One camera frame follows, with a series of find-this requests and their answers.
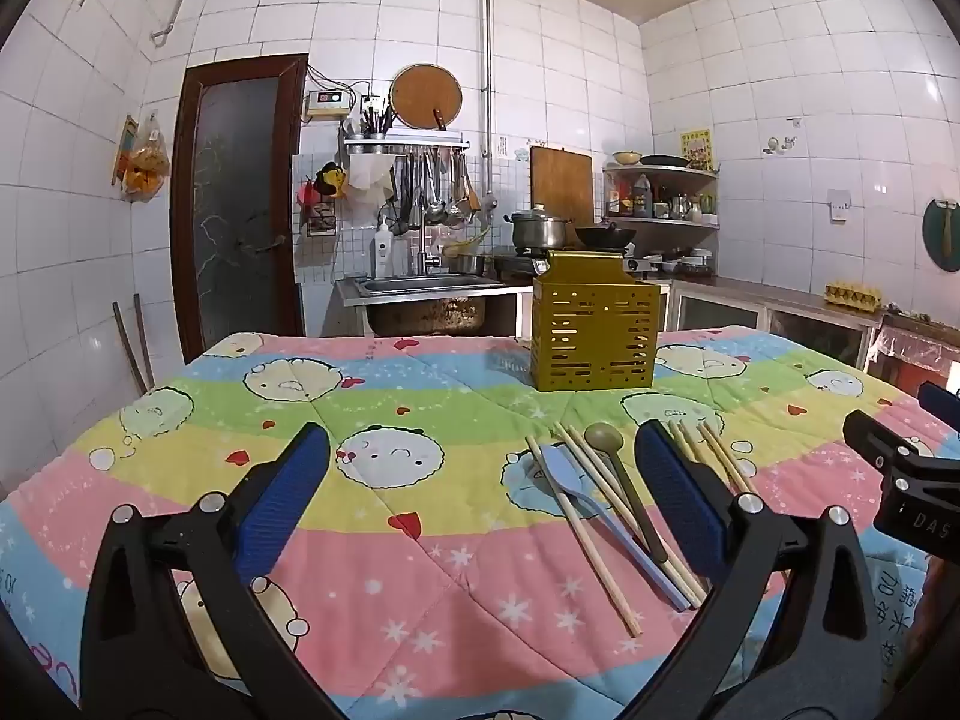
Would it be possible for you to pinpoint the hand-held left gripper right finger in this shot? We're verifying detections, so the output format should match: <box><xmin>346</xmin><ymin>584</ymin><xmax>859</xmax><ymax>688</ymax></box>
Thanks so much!
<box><xmin>622</xmin><ymin>420</ymin><xmax>886</xmax><ymax>720</ymax></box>

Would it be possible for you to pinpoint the corner wall shelf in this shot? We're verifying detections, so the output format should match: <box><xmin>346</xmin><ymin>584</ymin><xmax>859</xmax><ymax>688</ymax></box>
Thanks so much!
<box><xmin>602</xmin><ymin>163</ymin><xmax>721</xmax><ymax>230</ymax></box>

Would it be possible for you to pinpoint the olive brown spoon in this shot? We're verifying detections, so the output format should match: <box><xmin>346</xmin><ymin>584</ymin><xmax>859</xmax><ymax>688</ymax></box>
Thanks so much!
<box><xmin>584</xmin><ymin>423</ymin><xmax>670</xmax><ymax>565</ymax></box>

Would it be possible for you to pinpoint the row of hanging kitchen utensils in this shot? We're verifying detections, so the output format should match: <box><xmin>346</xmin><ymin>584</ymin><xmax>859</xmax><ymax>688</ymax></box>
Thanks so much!
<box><xmin>390</xmin><ymin>150</ymin><xmax>482</xmax><ymax>232</ymax></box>

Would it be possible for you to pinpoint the round wooden cutting board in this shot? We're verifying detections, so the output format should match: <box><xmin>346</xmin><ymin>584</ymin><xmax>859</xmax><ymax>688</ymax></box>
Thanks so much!
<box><xmin>389</xmin><ymin>64</ymin><xmax>464</xmax><ymax>130</ymax></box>

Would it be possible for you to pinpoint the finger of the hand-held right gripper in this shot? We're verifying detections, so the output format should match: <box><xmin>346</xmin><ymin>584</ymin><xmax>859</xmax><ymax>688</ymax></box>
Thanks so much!
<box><xmin>918</xmin><ymin>381</ymin><xmax>960</xmax><ymax>437</ymax></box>
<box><xmin>842</xmin><ymin>410</ymin><xmax>960</xmax><ymax>482</ymax></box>

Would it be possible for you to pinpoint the person's right forearm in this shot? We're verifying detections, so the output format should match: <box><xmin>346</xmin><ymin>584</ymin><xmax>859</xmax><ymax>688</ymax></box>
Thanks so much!
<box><xmin>926</xmin><ymin>556</ymin><xmax>960</xmax><ymax>665</ymax></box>

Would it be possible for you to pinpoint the gas stove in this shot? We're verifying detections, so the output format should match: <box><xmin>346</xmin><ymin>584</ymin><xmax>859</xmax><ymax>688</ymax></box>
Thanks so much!
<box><xmin>491</xmin><ymin>246</ymin><xmax>661</xmax><ymax>282</ymax></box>

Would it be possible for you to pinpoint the brown door with cracked glass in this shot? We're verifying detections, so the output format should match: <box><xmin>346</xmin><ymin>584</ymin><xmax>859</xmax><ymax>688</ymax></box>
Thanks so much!
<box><xmin>171</xmin><ymin>54</ymin><xmax>310</xmax><ymax>361</ymax></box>

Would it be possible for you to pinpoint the yellow egg carton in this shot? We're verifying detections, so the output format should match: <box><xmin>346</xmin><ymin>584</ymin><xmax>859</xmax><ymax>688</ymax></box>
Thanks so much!
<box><xmin>825</xmin><ymin>281</ymin><xmax>886</xmax><ymax>310</ymax></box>

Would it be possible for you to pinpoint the steel cooking pot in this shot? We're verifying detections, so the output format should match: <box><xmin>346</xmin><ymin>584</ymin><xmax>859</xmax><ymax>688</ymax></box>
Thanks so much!
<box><xmin>504</xmin><ymin>204</ymin><xmax>575</xmax><ymax>252</ymax></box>

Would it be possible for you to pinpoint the wooden stick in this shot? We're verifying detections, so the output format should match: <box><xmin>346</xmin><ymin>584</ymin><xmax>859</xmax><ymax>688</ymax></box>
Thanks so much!
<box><xmin>133</xmin><ymin>294</ymin><xmax>157</xmax><ymax>391</ymax></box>
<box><xmin>112</xmin><ymin>302</ymin><xmax>149</xmax><ymax>395</ymax></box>

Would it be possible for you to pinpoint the white wall pipe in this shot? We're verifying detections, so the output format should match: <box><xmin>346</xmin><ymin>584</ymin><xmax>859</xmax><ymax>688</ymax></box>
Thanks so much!
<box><xmin>480</xmin><ymin>0</ymin><xmax>497</xmax><ymax>211</ymax></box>

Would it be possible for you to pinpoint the plastic bag of oranges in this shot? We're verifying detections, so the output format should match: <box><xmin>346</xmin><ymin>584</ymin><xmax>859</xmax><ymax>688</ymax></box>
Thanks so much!
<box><xmin>120</xmin><ymin>111</ymin><xmax>172</xmax><ymax>202</ymax></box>

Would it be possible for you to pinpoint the steel kitchen sink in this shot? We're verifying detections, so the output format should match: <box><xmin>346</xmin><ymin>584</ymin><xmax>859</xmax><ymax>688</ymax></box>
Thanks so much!
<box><xmin>335</xmin><ymin>274</ymin><xmax>518</xmax><ymax>338</ymax></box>

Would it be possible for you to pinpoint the colourful cartoon printed blanket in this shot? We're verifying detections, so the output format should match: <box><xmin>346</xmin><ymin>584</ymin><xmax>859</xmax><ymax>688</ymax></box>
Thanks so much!
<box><xmin>0</xmin><ymin>326</ymin><xmax>960</xmax><ymax>720</ymax></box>

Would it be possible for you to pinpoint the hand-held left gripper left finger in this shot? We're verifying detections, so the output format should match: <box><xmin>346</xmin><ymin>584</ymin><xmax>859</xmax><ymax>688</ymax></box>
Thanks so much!
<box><xmin>79</xmin><ymin>422</ymin><xmax>353</xmax><ymax>720</ymax></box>

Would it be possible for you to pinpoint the yellow wall poster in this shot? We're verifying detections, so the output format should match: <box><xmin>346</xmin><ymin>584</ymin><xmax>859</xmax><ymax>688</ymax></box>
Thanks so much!
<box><xmin>680</xmin><ymin>129</ymin><xmax>713</xmax><ymax>172</ymax></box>

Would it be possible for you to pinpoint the black wok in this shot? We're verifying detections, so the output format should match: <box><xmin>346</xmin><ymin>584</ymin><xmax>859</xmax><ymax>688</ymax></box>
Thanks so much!
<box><xmin>574</xmin><ymin>219</ymin><xmax>638</xmax><ymax>250</ymax></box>

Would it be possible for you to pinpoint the rectangular wooden cutting board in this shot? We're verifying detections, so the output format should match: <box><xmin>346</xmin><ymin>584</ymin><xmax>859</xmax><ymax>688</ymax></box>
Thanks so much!
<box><xmin>529</xmin><ymin>145</ymin><xmax>595</xmax><ymax>230</ymax></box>

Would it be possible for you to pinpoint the yellow perforated utensil holder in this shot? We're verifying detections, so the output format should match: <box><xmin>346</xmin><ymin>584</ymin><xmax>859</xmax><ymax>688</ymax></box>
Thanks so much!
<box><xmin>530</xmin><ymin>249</ymin><xmax>662</xmax><ymax>393</ymax></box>

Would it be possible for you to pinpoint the metal wall utensil rack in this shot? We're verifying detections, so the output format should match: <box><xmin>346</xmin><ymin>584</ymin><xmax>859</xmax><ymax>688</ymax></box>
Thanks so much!
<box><xmin>343</xmin><ymin>131</ymin><xmax>470</xmax><ymax>157</ymax></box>

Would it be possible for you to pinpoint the pink plastic cloth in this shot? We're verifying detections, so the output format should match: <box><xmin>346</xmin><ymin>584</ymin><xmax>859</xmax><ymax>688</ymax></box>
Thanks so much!
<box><xmin>874</xmin><ymin>311</ymin><xmax>960</xmax><ymax>374</ymax></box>

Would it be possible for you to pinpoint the white wall control box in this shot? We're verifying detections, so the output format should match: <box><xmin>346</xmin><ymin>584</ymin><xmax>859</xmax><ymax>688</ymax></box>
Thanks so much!
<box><xmin>305</xmin><ymin>88</ymin><xmax>353</xmax><ymax>121</ymax></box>

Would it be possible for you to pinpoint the kitchen counter cabinet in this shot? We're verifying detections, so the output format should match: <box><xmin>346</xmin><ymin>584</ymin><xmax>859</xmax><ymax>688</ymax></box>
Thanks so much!
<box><xmin>664</xmin><ymin>274</ymin><xmax>886</xmax><ymax>372</ymax></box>

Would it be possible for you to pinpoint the steel faucet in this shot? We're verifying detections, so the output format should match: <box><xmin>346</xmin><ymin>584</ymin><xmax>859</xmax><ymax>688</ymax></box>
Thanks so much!
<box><xmin>416</xmin><ymin>221</ymin><xmax>443</xmax><ymax>276</ymax></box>

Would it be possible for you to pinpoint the dark green round board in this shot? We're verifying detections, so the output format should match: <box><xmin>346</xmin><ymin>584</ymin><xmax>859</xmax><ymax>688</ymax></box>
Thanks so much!
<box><xmin>922</xmin><ymin>197</ymin><xmax>960</xmax><ymax>272</ymax></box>

